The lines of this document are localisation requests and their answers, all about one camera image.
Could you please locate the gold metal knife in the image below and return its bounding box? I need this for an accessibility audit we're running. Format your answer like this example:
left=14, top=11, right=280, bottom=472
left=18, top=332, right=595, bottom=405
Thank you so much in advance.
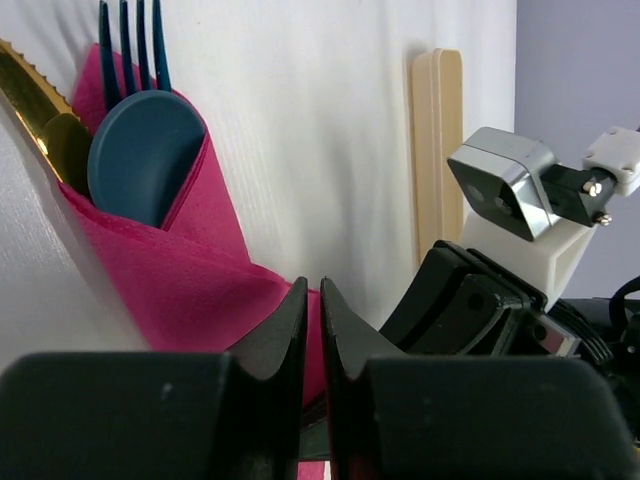
left=1, top=40, right=92, bottom=198

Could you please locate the pink paper napkin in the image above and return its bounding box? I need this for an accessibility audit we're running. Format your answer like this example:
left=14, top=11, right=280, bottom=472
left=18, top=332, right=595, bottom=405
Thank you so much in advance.
left=54, top=42, right=331, bottom=480

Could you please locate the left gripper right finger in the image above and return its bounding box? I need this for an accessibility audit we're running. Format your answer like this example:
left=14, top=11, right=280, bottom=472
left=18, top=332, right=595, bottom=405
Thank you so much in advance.
left=320, top=279, right=635, bottom=479

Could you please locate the beige wooden utensil tray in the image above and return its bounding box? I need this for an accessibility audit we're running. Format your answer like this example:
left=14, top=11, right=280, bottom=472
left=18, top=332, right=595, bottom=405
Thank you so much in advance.
left=409, top=49, right=464, bottom=262

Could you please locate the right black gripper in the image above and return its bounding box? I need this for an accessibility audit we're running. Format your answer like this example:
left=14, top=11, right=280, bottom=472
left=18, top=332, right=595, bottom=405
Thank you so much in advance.
left=380, top=240, right=639, bottom=437

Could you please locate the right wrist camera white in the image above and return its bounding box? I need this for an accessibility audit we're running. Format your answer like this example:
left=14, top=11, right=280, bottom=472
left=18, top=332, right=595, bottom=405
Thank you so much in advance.
left=447, top=127, right=639, bottom=310

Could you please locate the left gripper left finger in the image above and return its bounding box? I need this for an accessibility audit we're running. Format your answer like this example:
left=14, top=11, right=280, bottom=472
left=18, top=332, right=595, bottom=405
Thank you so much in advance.
left=1, top=278, right=307, bottom=479

